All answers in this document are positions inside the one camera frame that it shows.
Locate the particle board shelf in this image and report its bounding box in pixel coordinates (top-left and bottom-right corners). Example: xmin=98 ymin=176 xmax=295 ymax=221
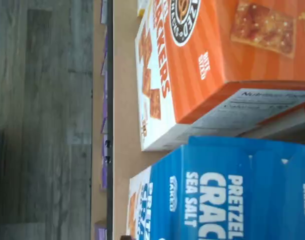
xmin=112 ymin=0 xmax=168 ymax=240

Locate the orange cheddar pretzel crackers box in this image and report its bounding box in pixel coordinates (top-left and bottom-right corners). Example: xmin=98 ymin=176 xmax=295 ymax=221
xmin=238 ymin=98 xmax=305 ymax=146
xmin=134 ymin=0 xmax=305 ymax=153

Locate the blue sea salt crackers box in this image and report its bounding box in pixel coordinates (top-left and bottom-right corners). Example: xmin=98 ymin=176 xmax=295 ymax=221
xmin=128 ymin=135 xmax=305 ymax=240

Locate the Simple Mills bars box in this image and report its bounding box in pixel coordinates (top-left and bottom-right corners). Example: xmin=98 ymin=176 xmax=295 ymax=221
xmin=136 ymin=0 xmax=155 ymax=18

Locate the black metal shelving rack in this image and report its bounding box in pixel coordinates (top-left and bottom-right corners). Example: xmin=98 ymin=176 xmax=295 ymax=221
xmin=105 ymin=0 xmax=115 ymax=240

